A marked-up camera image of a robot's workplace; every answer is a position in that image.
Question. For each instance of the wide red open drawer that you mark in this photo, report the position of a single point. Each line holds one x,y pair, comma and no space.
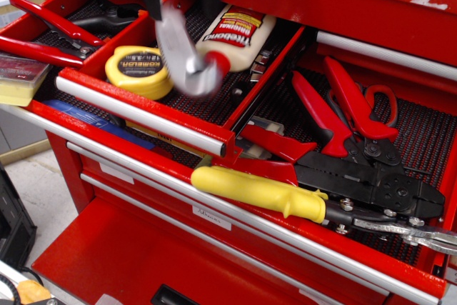
136,230

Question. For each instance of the clear blade dispenser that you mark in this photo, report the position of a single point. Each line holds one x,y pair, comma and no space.
251,134

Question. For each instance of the Titebond wood glue bottle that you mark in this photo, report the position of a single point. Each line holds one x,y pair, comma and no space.
235,37

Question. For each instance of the white drawer label Adhesives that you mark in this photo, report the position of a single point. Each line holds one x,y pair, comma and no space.
214,219

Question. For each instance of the yellow tape measure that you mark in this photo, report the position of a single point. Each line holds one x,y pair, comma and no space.
140,70

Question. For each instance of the yellow handled tin snips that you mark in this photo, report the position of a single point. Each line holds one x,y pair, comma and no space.
315,206

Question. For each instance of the red handled pliers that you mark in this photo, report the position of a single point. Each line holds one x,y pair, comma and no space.
370,142

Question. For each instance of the black box on floor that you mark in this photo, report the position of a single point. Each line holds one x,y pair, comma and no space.
18,232

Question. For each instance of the silver box cutter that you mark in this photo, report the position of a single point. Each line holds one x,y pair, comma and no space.
193,74

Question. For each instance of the yellow flat package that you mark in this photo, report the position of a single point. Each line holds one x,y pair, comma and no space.
166,139

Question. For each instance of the blue flat package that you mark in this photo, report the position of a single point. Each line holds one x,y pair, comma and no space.
98,122

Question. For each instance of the red metal tool chest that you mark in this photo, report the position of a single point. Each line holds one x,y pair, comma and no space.
413,34

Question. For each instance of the small silver metal clips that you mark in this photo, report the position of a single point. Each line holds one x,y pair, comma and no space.
259,66

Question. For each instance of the black knob with screw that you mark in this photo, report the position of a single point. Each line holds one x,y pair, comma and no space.
238,92

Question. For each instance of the red handled scissors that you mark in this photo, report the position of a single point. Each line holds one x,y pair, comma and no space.
381,98

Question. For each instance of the red handled crimping tool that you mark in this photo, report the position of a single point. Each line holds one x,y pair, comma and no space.
379,186

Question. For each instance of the black plastic clamp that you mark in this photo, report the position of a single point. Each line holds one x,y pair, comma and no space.
110,18

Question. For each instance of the small red open drawer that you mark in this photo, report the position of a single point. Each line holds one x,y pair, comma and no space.
212,125

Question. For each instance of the yellow block clear case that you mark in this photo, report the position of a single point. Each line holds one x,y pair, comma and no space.
21,79

